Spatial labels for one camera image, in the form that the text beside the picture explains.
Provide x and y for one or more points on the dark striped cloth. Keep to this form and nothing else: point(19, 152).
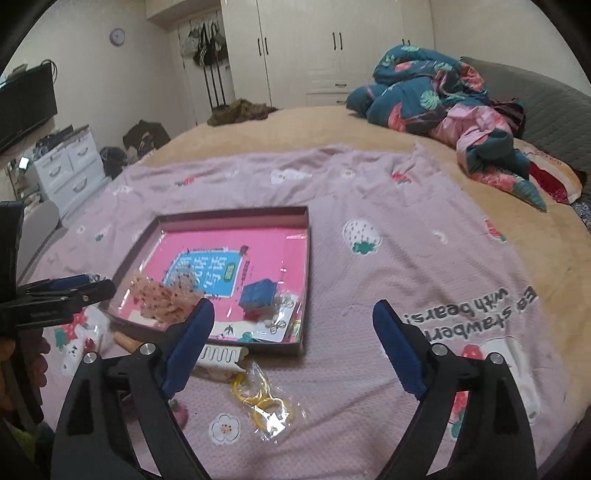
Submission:
point(512, 115)

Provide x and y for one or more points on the white drawer cabinet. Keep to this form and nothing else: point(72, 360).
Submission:
point(69, 161)

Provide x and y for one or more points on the dark olive clothes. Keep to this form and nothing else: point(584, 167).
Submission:
point(240, 110)

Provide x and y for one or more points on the red and beige pillow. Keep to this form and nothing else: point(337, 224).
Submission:
point(554, 175)

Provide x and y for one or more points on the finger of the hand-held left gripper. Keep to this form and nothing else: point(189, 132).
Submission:
point(92, 291)
point(74, 281)

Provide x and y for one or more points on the grey headboard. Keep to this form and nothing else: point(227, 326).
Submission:
point(540, 97)

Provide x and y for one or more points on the hanging bags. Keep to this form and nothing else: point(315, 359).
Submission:
point(205, 46)

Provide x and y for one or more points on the floral quilt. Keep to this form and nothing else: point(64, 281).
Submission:
point(415, 97)

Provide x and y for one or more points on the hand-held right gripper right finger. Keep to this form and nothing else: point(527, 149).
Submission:
point(398, 348)

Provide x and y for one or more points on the earring card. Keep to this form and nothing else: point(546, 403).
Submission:
point(281, 323)

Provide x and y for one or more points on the pink booklet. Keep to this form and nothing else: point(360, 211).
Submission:
point(277, 249)

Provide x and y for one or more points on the pink strawberry blanket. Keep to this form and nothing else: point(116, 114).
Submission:
point(369, 286)

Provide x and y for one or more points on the black bag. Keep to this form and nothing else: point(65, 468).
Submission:
point(145, 136)

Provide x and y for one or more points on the white wardrobe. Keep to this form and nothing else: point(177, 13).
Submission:
point(323, 46)

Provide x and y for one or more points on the black television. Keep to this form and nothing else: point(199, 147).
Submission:
point(23, 106)

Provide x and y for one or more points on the round wall clock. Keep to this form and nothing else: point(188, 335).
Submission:
point(117, 37)

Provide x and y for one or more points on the grey chair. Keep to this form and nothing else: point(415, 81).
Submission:
point(39, 226)

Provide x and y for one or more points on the orange hair clip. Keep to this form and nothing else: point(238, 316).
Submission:
point(123, 342)

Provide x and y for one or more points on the beige bed sheet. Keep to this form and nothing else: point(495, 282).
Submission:
point(323, 124)

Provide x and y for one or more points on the blue cube box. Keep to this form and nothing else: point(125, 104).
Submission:
point(258, 295)

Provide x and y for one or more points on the white hair claw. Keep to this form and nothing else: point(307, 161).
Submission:
point(221, 356)

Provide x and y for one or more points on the brown cardboard box tray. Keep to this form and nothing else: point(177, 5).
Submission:
point(194, 217)

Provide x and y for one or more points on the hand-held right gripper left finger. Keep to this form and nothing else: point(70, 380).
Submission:
point(190, 348)

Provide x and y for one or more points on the person's left hand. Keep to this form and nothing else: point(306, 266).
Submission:
point(38, 364)

